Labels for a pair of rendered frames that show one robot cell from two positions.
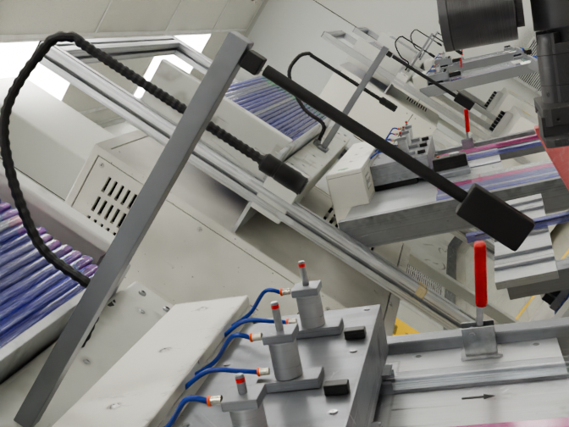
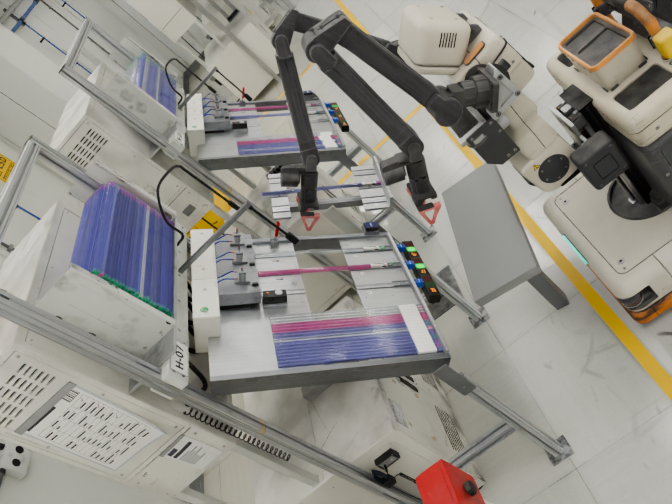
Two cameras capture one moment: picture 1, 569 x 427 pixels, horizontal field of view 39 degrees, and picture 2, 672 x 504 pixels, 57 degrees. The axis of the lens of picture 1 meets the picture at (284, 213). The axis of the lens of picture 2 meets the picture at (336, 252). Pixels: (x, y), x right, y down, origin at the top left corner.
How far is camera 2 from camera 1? 1.54 m
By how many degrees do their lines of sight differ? 35
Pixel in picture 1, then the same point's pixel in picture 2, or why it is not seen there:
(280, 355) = (239, 256)
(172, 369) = (210, 257)
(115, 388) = (199, 263)
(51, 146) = not seen: outside the picture
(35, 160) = not seen: outside the picture
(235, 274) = (149, 176)
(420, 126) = (186, 16)
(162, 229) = (115, 154)
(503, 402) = (282, 262)
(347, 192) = (196, 138)
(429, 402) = (264, 261)
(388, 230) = (218, 164)
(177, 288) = not seen: hidden behind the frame
